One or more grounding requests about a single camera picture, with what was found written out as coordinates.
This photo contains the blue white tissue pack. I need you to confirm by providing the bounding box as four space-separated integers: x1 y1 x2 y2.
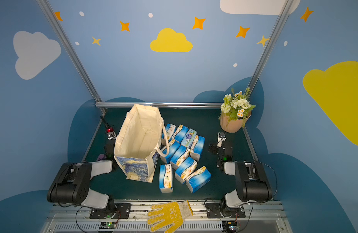
190 135 205 161
170 146 190 170
159 164 173 193
161 123 176 146
175 157 197 184
171 124 189 143
160 139 180 164
186 166 212 193

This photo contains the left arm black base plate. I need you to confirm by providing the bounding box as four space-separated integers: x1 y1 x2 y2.
89 203 131 219

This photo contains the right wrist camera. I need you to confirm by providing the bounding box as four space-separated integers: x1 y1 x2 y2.
217 132 226 148

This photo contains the yellow knit work glove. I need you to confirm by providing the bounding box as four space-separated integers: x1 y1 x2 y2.
147 201 193 233

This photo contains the right green circuit board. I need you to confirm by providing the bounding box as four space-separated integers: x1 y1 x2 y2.
222 221 239 233

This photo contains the purple pink spatula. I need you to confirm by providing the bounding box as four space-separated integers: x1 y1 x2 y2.
97 154 106 161

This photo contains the flower pot with white flowers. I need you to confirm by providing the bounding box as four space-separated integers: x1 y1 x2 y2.
219 87 256 133

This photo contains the aluminium rail front frame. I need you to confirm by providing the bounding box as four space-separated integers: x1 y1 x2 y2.
41 200 292 233

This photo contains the green circuit board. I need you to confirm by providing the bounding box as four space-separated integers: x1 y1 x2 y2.
99 221 118 230
222 221 239 233

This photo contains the teal cartoon tissue pack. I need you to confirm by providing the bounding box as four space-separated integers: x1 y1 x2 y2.
181 129 197 148

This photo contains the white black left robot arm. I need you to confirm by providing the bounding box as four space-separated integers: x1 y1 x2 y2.
47 136 116 212

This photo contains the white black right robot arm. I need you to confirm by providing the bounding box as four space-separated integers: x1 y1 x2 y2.
209 139 277 208

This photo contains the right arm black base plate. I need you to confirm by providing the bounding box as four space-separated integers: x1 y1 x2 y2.
204 203 246 219

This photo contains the left green circuit board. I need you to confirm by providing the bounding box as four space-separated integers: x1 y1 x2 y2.
99 221 118 230

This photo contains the cream canvas tote bag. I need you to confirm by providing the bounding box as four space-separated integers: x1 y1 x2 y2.
114 104 170 183

